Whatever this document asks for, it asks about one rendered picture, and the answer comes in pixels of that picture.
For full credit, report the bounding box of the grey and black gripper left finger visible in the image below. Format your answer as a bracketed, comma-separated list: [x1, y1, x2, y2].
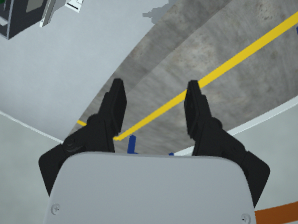
[38, 78, 127, 197]

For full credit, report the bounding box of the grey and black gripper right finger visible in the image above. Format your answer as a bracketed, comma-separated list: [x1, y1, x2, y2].
[184, 80, 270, 209]

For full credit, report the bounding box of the grey crate with dividers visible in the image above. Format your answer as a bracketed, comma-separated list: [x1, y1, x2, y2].
[0, 0, 48, 40]

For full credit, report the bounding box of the white paper strip with colored squares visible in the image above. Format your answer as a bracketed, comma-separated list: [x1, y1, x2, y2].
[65, 0, 84, 13]

